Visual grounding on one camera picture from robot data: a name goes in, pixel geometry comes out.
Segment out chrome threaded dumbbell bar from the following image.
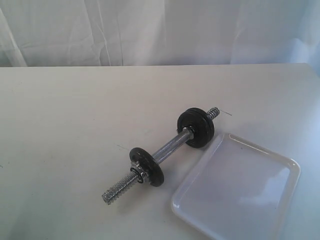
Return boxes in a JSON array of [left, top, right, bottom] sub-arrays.
[[102, 107, 220, 205]]

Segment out chrome star collar nut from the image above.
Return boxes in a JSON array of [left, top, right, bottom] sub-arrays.
[[130, 161, 150, 184]]

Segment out black weight plate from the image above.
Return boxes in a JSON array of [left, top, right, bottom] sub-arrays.
[[186, 107, 215, 143], [176, 109, 212, 149]]

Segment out white square plastic tray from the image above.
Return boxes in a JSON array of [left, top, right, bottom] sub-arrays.
[[171, 133, 301, 240]]

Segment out white backdrop curtain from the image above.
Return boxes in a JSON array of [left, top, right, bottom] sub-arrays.
[[0, 0, 320, 68]]

